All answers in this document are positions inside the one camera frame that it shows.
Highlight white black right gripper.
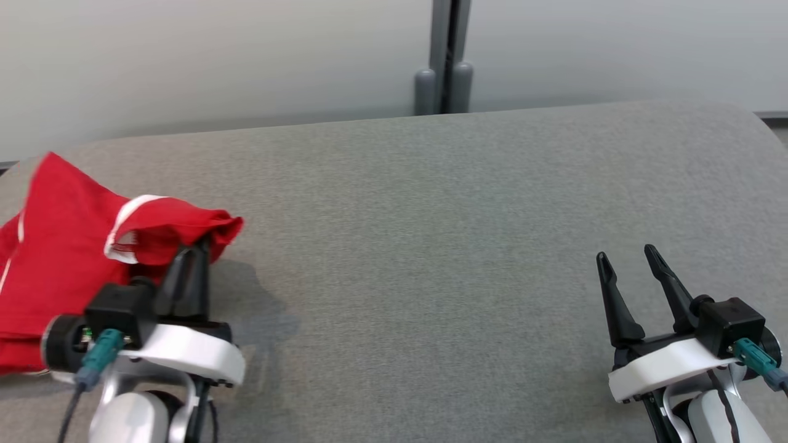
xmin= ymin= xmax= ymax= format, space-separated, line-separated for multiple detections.
xmin=596 ymin=244 xmax=739 ymax=404

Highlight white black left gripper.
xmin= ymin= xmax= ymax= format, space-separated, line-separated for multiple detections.
xmin=118 ymin=239 xmax=247 ymax=388

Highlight red shorts white side stripe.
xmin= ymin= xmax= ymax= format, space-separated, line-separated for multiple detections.
xmin=103 ymin=194 xmax=245 ymax=266

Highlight red Bulls 23 jersey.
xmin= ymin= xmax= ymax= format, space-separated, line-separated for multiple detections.
xmin=0 ymin=151 xmax=185 ymax=376

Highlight thin black left gripper cable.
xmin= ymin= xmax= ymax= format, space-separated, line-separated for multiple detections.
xmin=185 ymin=378 xmax=219 ymax=443

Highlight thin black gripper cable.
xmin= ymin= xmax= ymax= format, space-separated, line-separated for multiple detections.
xmin=185 ymin=378 xmax=219 ymax=443
xmin=707 ymin=369 xmax=741 ymax=443

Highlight right camera cable teal plug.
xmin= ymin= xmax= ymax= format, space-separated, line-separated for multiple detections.
xmin=733 ymin=337 xmax=788 ymax=392

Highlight thin black right gripper cable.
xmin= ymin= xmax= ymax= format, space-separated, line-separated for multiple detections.
xmin=707 ymin=369 xmax=741 ymax=443

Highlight grey partition post round feet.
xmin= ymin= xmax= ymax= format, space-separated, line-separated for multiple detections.
xmin=414 ymin=0 xmax=475 ymax=116

